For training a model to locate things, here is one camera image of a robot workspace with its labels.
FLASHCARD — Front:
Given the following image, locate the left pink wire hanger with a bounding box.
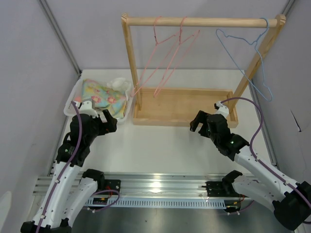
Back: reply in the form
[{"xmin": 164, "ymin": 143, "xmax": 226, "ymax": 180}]
[{"xmin": 131, "ymin": 16, "xmax": 185, "ymax": 97}]

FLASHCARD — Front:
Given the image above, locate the white slotted cable duct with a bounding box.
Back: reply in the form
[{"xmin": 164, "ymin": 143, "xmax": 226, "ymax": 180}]
[{"xmin": 86, "ymin": 198, "xmax": 225, "ymax": 209}]

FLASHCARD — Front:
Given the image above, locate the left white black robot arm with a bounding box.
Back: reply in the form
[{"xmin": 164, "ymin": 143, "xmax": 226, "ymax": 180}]
[{"xmin": 20, "ymin": 110, "xmax": 120, "ymax": 233}]

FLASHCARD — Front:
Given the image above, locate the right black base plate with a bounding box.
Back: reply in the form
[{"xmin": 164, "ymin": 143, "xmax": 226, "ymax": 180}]
[{"xmin": 201, "ymin": 181, "xmax": 227, "ymax": 197}]

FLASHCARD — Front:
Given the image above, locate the aluminium mounting rail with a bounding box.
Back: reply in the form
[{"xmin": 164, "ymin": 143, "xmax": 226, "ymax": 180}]
[{"xmin": 33, "ymin": 172, "xmax": 258, "ymax": 196}]

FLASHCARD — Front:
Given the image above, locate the blue wire hanger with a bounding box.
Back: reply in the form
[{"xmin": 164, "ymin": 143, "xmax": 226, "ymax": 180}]
[{"xmin": 216, "ymin": 17, "xmax": 274, "ymax": 101}]

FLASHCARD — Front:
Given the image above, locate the floral pastel skirt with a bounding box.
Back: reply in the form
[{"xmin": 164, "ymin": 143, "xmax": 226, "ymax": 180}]
[{"xmin": 77, "ymin": 79, "xmax": 131, "ymax": 119}]

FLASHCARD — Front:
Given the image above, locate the white plastic basket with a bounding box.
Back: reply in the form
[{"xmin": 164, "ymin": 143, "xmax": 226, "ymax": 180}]
[{"xmin": 63, "ymin": 78, "xmax": 134, "ymax": 124}]

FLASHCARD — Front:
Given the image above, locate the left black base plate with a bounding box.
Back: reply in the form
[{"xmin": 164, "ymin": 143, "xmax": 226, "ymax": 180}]
[{"xmin": 104, "ymin": 179, "xmax": 121, "ymax": 196}]

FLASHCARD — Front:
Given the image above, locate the pink wire hanger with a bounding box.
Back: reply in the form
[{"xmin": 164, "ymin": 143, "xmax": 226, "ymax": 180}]
[
  {"xmin": 131, "ymin": 16, "xmax": 185, "ymax": 97},
  {"xmin": 153, "ymin": 17, "xmax": 200, "ymax": 98}
]

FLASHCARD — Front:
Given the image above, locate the white crumpled garment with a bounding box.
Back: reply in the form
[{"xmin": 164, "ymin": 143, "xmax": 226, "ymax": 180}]
[{"xmin": 106, "ymin": 78, "xmax": 132, "ymax": 92}]

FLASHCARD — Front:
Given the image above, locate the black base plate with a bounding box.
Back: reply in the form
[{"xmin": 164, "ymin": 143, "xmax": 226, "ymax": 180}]
[
  {"xmin": 201, "ymin": 181, "xmax": 227, "ymax": 197},
  {"xmin": 104, "ymin": 179, "xmax": 121, "ymax": 196}
]

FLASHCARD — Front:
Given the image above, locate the pink garment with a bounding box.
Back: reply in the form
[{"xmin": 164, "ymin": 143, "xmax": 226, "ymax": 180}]
[{"xmin": 74, "ymin": 96, "xmax": 82, "ymax": 102}]

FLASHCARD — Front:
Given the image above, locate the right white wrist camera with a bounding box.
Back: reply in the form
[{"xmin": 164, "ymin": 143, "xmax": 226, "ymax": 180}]
[{"xmin": 214, "ymin": 101, "xmax": 229, "ymax": 118}]

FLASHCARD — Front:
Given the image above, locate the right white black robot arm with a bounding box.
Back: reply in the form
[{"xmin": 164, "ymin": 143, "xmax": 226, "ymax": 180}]
[{"xmin": 190, "ymin": 111, "xmax": 311, "ymax": 231}]

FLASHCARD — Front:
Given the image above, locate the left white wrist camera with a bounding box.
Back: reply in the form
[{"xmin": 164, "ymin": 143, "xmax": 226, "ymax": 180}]
[{"xmin": 71, "ymin": 100, "xmax": 98, "ymax": 118}]

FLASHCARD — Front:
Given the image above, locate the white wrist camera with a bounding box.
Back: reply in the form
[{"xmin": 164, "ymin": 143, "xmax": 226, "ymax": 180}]
[
  {"xmin": 71, "ymin": 100, "xmax": 98, "ymax": 118},
  {"xmin": 214, "ymin": 101, "xmax": 229, "ymax": 118}
]

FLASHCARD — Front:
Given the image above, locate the wooden hanger rack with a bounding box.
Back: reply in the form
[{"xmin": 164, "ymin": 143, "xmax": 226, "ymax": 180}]
[{"xmin": 121, "ymin": 13, "xmax": 286, "ymax": 128}]

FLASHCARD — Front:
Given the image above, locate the right pink wire hanger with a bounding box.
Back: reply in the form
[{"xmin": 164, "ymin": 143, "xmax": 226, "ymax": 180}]
[{"xmin": 153, "ymin": 17, "xmax": 200, "ymax": 98}]

